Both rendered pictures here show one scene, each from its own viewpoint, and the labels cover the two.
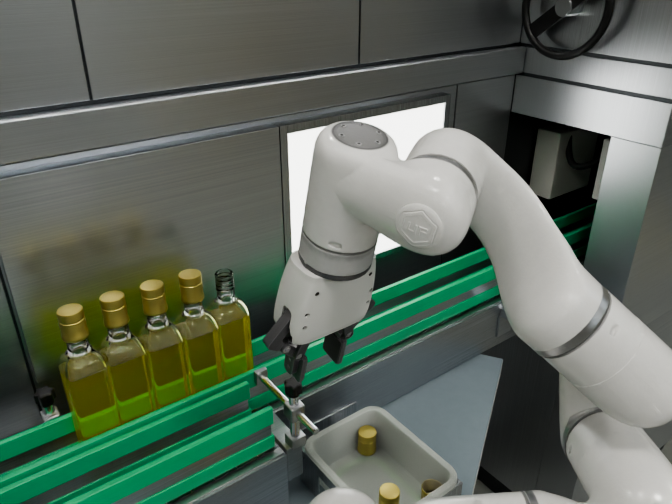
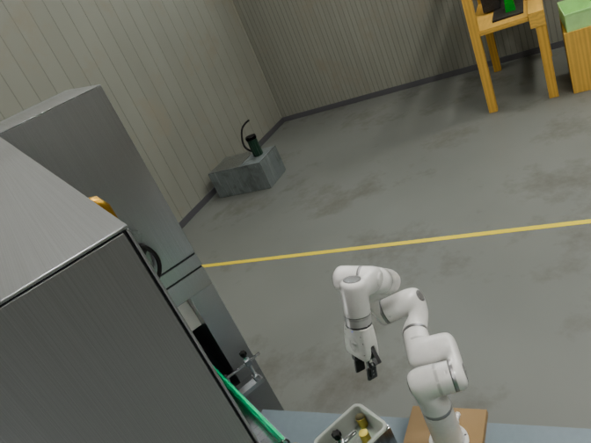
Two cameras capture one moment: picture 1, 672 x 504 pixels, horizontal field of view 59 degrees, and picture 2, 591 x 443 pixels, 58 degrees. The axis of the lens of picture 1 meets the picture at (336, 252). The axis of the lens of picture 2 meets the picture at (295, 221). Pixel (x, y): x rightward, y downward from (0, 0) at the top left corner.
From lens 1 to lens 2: 141 cm
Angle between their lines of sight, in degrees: 68
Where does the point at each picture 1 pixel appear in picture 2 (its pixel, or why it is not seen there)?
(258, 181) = not seen: hidden behind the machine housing
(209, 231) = not seen: outside the picture
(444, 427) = (312, 429)
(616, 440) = (394, 299)
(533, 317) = (386, 281)
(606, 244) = (224, 335)
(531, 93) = not seen: hidden behind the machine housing
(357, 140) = (356, 279)
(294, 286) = (371, 335)
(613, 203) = (213, 318)
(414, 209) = (379, 275)
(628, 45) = (168, 263)
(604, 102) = (177, 289)
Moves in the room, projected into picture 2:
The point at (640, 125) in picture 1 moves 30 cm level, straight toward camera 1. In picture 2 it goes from (198, 283) to (253, 283)
